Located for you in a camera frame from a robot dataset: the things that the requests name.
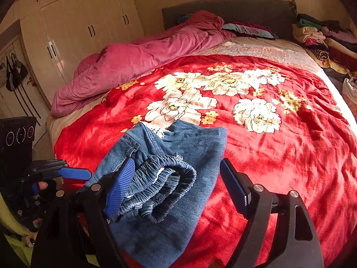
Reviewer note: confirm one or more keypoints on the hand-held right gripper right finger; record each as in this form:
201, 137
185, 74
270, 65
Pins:
235, 185

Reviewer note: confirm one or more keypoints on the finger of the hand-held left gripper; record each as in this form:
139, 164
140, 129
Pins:
75, 174

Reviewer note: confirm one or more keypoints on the yellow-green garment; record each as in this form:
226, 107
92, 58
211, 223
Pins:
14, 226

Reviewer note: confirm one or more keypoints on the person's left hand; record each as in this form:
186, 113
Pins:
46, 187

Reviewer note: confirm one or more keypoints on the teal cloth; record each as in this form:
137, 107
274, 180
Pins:
182, 19

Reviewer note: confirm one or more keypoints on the red floral blanket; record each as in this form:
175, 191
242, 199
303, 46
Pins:
279, 159

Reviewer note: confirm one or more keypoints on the blue denim pants lace trim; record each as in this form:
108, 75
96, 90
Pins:
195, 150

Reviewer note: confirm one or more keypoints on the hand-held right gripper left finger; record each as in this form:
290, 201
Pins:
120, 189

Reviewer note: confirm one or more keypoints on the pink quilt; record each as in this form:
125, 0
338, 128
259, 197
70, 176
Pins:
125, 64

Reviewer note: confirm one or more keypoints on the dark handbag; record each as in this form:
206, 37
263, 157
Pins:
23, 68

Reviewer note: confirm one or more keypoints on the pile of folded clothes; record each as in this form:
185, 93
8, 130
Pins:
326, 42

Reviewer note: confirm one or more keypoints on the black striped handbag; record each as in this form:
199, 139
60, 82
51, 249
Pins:
12, 76

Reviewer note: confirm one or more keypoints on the dark floral pillow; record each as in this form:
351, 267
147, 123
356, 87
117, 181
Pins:
251, 30

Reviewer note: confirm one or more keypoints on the white bag of clothes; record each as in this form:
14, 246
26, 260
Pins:
350, 89

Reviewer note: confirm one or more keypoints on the grey padded headboard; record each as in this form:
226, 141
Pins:
251, 11

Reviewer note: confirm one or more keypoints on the black box with round dials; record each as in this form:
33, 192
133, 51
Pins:
16, 136

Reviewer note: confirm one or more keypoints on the cream wardrobe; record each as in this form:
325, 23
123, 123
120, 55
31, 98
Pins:
83, 28

